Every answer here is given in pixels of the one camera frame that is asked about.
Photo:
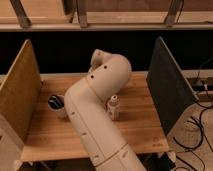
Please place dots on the left wooden side panel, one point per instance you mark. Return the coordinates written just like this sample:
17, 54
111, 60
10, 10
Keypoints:
19, 92

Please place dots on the right dark side panel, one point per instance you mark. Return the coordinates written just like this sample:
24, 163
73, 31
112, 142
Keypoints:
171, 92

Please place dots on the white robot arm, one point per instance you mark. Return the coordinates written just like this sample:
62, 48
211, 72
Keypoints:
85, 106

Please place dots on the wooden shelf frame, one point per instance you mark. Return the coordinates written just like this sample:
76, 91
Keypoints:
105, 15

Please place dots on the white bottle with red cap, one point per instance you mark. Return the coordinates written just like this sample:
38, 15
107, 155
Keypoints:
113, 106

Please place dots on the white cup with black items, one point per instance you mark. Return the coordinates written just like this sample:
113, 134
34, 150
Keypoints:
56, 104

